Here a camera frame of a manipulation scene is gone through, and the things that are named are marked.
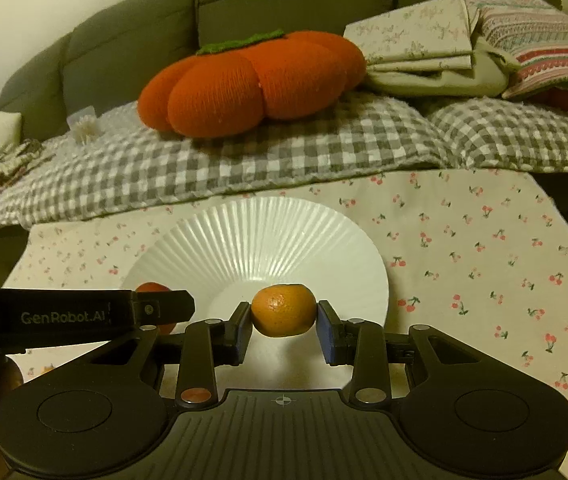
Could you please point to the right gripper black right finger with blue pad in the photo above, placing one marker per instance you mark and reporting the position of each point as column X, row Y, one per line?
column 367, row 348

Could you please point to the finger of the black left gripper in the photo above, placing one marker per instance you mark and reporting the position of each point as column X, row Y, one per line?
column 177, row 306

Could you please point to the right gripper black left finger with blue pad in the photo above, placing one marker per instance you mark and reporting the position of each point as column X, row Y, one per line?
column 202, row 347

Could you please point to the red tomato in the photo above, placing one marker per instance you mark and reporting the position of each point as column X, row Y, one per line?
column 155, row 288

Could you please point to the small orange-yellow persimmon fruit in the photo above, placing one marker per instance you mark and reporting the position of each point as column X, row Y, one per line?
column 283, row 310

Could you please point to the white ribbed plate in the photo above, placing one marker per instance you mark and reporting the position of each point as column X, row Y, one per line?
column 225, row 254

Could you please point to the grey checkered blanket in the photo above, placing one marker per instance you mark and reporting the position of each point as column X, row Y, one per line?
column 131, row 166

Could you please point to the cherry print tablecloth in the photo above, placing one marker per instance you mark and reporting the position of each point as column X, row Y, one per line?
column 480, row 255

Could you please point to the clear box of swabs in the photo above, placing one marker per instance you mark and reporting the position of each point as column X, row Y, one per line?
column 84, row 126

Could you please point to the orange pumpkin cushion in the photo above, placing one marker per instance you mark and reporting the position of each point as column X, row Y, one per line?
column 229, row 88

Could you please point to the dark green sofa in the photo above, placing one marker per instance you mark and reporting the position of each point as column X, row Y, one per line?
column 106, row 61

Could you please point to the folded floral beige sheet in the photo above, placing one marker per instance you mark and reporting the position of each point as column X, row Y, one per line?
column 433, row 48

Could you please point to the striped patterned pillow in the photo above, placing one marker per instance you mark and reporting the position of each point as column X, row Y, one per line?
column 521, row 48

